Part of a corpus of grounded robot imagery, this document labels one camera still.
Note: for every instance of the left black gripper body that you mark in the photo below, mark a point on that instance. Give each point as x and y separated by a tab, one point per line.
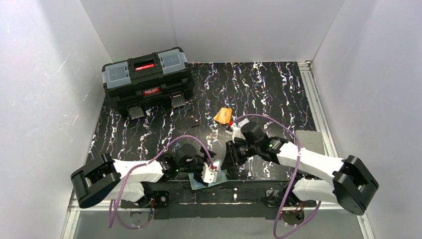
200	167

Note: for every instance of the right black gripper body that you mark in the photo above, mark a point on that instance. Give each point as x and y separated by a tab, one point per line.
231	155

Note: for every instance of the mint green card holder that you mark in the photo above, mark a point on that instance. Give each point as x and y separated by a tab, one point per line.
195	185

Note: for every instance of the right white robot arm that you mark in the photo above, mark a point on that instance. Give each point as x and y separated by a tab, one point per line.
347	182

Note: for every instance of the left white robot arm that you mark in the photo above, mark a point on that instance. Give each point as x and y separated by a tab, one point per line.
105	178

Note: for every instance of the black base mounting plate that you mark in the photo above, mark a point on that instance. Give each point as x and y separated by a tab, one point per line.
232	199

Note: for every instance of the black toolbox with grey lids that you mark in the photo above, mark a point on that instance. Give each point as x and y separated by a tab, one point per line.
135	85

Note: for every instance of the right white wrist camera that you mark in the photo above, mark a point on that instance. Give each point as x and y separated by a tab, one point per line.
235	129

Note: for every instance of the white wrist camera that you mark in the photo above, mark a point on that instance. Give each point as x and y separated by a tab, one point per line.
212	175
235	129

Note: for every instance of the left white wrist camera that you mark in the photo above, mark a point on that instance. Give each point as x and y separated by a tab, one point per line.
212	175

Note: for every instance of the aluminium frame rail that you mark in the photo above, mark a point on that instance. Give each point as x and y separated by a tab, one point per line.
321	109

